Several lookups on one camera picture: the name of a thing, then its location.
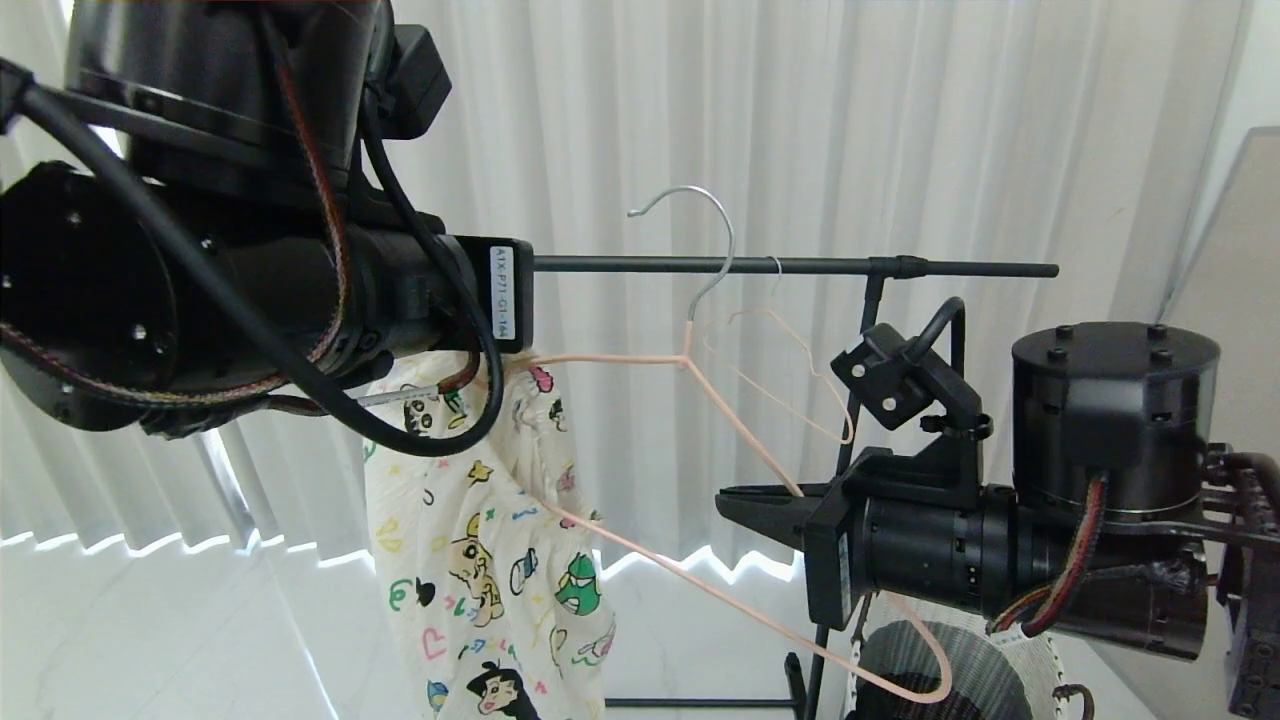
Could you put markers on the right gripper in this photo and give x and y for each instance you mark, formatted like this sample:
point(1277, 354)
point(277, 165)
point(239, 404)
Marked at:
point(930, 550)

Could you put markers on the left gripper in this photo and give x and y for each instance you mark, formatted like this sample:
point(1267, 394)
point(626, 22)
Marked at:
point(430, 290)

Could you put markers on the pink clothes hanger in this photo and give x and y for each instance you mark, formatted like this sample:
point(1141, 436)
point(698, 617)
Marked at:
point(851, 428)
point(741, 422)

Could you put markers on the cream printed shirt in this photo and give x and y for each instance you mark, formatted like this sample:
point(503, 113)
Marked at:
point(480, 560)

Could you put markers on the white laundry basket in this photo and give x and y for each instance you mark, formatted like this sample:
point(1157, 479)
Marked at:
point(980, 680)

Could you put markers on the black clothes rack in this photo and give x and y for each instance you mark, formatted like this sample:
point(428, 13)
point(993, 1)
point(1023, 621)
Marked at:
point(650, 265)

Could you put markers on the white curtain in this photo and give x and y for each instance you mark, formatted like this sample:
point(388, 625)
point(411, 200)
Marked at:
point(600, 120)

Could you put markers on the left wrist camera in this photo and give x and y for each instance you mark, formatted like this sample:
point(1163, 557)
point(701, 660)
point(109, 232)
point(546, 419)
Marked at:
point(420, 80)

